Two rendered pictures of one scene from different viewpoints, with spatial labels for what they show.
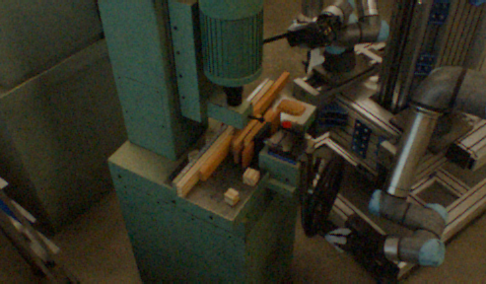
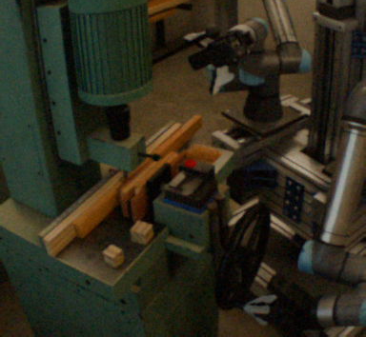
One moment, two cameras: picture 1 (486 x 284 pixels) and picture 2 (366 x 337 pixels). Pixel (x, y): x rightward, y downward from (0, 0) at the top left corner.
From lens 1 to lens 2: 49 cm
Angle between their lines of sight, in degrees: 12
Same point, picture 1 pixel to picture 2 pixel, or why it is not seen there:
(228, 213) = (108, 276)
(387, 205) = (321, 258)
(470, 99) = not seen: outside the picture
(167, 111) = (40, 152)
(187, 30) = (57, 39)
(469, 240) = not seen: outside the picture
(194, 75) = (68, 99)
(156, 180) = (33, 241)
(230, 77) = (106, 92)
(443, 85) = not seen: outside the picture
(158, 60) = (26, 83)
